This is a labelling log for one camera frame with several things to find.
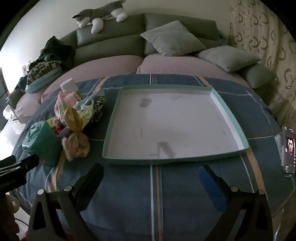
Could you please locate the light grey right cushion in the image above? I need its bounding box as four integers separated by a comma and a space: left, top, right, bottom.
196, 46, 261, 73

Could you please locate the leopard print fabric band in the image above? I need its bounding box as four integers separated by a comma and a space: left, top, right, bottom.
91, 96, 107, 122

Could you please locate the smartphone with lit screen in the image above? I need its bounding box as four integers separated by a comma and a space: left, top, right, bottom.
282, 126, 295, 174

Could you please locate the shallow green white tray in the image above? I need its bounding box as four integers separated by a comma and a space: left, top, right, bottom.
102, 84, 249, 165

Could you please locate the red pink small plush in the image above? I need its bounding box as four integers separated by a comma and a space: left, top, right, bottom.
47, 116, 69, 138

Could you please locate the teal tissue pack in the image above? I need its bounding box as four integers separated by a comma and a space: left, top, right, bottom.
22, 120, 62, 167

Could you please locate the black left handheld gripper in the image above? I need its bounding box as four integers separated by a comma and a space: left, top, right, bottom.
1, 154, 39, 193

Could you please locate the light green fabric item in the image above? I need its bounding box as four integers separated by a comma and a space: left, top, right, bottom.
74, 97, 94, 129

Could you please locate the pile of dark clothes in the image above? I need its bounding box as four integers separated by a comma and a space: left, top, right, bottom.
5, 36, 76, 110

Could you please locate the patterned beige curtain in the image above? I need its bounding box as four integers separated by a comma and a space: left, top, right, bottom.
228, 1, 295, 128

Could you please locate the light grey middle cushion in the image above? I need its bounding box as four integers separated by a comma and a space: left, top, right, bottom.
140, 21, 206, 57

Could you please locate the yellow orange round soft item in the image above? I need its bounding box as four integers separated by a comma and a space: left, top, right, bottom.
63, 108, 82, 132

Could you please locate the grey green sofa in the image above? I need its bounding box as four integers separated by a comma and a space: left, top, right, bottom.
60, 13, 276, 90

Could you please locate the pink white zigzag cloth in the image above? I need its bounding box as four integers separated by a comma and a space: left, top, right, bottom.
54, 91, 81, 119

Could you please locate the pink sofa seat cover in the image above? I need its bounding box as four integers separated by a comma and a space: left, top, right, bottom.
15, 54, 249, 123

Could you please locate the grey husky plush toy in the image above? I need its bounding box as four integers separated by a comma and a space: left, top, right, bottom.
72, 1, 128, 34

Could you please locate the light grey cushion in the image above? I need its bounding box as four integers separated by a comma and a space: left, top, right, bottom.
196, 46, 261, 73
140, 21, 206, 57

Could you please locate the white capped green bottle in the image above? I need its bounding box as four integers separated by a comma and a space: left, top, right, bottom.
60, 78, 81, 97

